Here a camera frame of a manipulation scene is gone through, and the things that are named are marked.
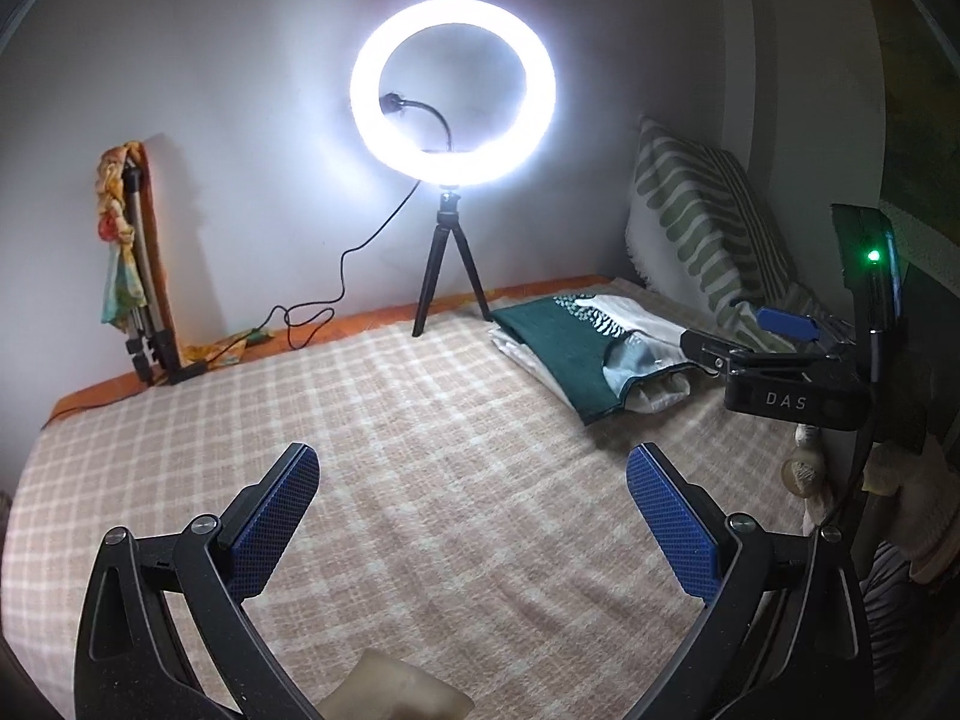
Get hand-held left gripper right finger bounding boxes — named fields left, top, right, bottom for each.
left=626, top=442, right=878, bottom=720

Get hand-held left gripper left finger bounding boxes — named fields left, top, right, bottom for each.
left=71, top=442, right=323, bottom=720

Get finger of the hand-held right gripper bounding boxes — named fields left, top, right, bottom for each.
left=754, top=305, right=857, bottom=362
left=679, top=328, right=800, bottom=383

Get white printed garment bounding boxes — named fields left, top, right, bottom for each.
left=491, top=295, right=695, bottom=416

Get zebra print cloth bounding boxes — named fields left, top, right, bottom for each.
left=553, top=291, right=625, bottom=340

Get dark green garment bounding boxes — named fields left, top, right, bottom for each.
left=491, top=294, right=700, bottom=426

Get cream plush toy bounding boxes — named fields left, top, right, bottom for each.
left=780, top=424, right=835, bottom=527

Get green striped pillow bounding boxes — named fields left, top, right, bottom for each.
left=624, top=115, right=835, bottom=332

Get cream fuzzy cloth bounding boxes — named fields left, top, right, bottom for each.
left=862, top=438, right=950, bottom=565

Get beige plaid blanket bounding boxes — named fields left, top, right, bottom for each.
left=4, top=277, right=835, bottom=720

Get yellow green cloth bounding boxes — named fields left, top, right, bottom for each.
left=182, top=325, right=272, bottom=370

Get beige soft object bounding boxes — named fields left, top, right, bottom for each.
left=310, top=651, right=475, bottom=720

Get orange bed sheet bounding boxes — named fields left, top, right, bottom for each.
left=49, top=274, right=617, bottom=430

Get green yellow panel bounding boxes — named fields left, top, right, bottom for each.
left=874, top=0, right=960, bottom=257

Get person's striped pants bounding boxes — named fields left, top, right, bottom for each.
left=855, top=538, right=925, bottom=692

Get folded silver tripod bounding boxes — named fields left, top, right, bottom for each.
left=120, top=165, right=212, bottom=388

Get brown wooden plank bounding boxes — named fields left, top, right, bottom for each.
left=137, top=141, right=183, bottom=380

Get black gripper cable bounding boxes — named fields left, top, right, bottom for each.
left=829, top=382, right=880, bottom=530

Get black ring light cable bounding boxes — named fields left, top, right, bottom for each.
left=266, top=180, right=422, bottom=350

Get black ring light tripod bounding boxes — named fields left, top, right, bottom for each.
left=412, top=190, right=493, bottom=338

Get white ring light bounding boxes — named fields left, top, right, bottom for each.
left=349, top=0, right=557, bottom=193

